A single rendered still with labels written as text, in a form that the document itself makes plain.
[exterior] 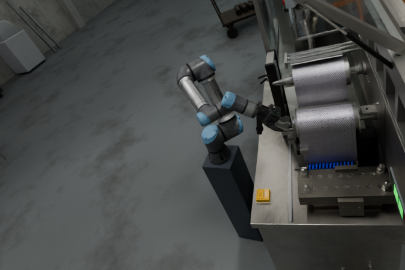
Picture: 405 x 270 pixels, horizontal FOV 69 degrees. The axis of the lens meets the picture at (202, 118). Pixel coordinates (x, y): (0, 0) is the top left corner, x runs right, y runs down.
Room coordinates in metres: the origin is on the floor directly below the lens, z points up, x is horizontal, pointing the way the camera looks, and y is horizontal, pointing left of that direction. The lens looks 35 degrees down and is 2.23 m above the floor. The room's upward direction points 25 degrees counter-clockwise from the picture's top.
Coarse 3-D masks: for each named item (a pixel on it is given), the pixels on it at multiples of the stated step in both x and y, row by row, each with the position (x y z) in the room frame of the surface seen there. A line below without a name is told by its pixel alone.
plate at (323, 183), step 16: (320, 176) 0.87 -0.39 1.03; (336, 176) 0.83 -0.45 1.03; (352, 176) 0.80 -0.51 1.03; (368, 176) 0.76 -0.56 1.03; (384, 176) 0.73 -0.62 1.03; (320, 192) 0.79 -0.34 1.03; (336, 192) 0.75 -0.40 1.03; (352, 192) 0.72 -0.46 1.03; (368, 192) 0.69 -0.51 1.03; (384, 192) 0.66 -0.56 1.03
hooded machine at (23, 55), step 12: (0, 24) 9.21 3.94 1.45; (12, 24) 9.45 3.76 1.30; (0, 36) 9.08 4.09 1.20; (12, 36) 9.24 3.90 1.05; (24, 36) 9.46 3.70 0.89; (0, 48) 9.20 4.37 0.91; (12, 48) 9.03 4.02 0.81; (24, 48) 9.27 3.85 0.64; (36, 48) 9.52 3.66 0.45; (12, 60) 9.15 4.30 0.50; (24, 60) 9.08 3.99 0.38; (36, 60) 9.32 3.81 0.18; (24, 72) 9.18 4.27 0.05
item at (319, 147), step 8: (336, 136) 0.89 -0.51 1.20; (344, 136) 0.88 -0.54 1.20; (352, 136) 0.86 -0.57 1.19; (304, 144) 0.96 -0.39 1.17; (312, 144) 0.94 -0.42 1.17; (320, 144) 0.93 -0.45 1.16; (328, 144) 0.91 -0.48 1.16; (336, 144) 0.89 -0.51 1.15; (344, 144) 0.88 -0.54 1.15; (352, 144) 0.86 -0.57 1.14; (312, 152) 0.95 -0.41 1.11; (320, 152) 0.93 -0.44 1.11; (328, 152) 0.91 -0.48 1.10; (336, 152) 0.90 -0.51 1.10; (344, 152) 0.88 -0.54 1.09; (352, 152) 0.87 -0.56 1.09; (312, 160) 0.95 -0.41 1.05; (320, 160) 0.93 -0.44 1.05; (328, 160) 0.91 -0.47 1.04; (336, 160) 0.90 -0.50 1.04; (344, 160) 0.88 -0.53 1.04; (352, 160) 0.87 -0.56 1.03
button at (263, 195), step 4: (260, 192) 1.00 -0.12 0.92; (264, 192) 0.99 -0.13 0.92; (268, 192) 0.98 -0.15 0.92; (256, 196) 0.99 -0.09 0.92; (260, 196) 0.98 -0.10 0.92; (264, 196) 0.97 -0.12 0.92; (268, 196) 0.96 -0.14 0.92; (256, 200) 0.97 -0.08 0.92; (260, 200) 0.96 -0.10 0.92; (264, 200) 0.95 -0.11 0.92; (268, 200) 0.94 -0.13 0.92
